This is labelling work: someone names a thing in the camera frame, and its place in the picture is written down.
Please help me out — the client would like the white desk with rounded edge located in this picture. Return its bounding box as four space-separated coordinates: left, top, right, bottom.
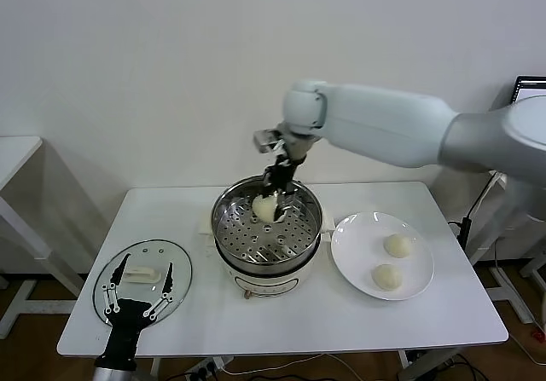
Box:
485 170 546 326

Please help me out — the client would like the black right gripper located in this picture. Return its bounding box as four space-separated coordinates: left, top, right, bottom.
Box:
258 154 300 224

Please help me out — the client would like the stainless steel steamer basket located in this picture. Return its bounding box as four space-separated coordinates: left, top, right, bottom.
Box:
211 176 324 271

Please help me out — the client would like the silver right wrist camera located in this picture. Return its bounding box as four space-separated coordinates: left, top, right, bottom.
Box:
253 129 286 153

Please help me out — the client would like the steel steamer pot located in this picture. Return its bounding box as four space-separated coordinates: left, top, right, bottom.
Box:
198 208 336 301

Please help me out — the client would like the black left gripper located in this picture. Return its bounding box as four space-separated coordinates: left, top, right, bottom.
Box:
94 253 175 370

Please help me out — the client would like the grey open laptop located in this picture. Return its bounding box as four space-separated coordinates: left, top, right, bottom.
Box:
510 75 546 109

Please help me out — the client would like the white steamed baozi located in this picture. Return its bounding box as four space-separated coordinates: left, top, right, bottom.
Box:
370 263 404 292
252 195 278 222
383 233 413 258

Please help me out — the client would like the white power strip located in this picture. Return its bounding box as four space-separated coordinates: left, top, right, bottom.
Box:
187 356 235 378

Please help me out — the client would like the white floor cable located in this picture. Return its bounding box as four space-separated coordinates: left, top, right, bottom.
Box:
221 353 372 381

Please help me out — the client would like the black floor cable bundle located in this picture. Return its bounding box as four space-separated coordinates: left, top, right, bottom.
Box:
409 350 479 381

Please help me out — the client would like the glass lid with white handle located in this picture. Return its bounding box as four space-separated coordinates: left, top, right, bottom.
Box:
92 239 193 325

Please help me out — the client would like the black cable with clamp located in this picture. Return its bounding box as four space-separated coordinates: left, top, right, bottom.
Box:
450 171 504 267

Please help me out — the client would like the white square side table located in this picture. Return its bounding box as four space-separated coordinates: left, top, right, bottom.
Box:
0 136 86 339

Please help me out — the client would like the white round plate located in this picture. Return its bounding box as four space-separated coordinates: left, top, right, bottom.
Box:
330 211 435 301

